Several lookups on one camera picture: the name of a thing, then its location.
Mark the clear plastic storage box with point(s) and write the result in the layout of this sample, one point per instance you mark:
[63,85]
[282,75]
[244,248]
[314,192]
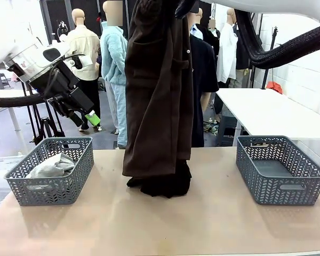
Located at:
[0,170]

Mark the mannequin in black coat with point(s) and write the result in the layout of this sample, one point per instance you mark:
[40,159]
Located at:
[214,33]

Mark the black light stand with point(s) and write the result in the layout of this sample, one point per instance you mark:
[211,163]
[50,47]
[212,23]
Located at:
[265,78]

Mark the small white table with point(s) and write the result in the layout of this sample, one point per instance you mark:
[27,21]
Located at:
[5,92]

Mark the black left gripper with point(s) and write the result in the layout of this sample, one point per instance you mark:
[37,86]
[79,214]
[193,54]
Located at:
[64,90]

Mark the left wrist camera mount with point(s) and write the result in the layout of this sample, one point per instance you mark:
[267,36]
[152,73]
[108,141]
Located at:
[86,61]

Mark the mannequin in light blue fleece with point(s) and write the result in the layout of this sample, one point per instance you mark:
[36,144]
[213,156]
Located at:
[113,53]

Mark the grey plastic woven basket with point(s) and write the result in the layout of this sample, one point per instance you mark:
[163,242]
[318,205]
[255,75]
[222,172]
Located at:
[282,192]
[56,192]

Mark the black camera tripod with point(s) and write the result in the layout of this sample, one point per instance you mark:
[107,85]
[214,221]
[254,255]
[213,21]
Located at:
[42,125]

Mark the person's left forearm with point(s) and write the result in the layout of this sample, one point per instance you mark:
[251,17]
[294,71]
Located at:
[204,101]

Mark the red cloth object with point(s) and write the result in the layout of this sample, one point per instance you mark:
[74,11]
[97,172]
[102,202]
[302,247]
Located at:
[274,88]

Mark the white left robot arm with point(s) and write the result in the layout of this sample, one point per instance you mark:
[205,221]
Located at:
[5,45]

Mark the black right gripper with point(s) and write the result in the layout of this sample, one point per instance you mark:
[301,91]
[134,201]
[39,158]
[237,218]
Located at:
[191,5]

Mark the light grey knit sweater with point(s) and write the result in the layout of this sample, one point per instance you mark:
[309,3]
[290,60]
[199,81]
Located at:
[50,168]

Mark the mannequin in white shirt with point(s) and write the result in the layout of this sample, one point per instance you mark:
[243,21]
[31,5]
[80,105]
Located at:
[226,53]

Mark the grey square stool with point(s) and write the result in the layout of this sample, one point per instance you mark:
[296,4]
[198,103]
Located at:
[228,128]

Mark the mannequin in black jacket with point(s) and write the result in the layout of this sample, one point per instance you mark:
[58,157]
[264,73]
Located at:
[242,78]

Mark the person in black t-shirt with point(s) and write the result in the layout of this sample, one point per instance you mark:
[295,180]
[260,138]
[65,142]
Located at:
[202,74]

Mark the mannequin in pale blue shirt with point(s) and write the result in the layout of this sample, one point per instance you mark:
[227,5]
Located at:
[198,32]

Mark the large white table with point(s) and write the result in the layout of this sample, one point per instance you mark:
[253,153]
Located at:
[269,112]

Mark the brown sweatshirt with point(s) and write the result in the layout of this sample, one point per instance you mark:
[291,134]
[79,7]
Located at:
[154,106]

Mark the mannequin in cream jacket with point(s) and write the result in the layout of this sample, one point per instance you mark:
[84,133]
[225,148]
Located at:
[82,40]

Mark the dark grey step stool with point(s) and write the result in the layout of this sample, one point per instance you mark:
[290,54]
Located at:
[0,78]

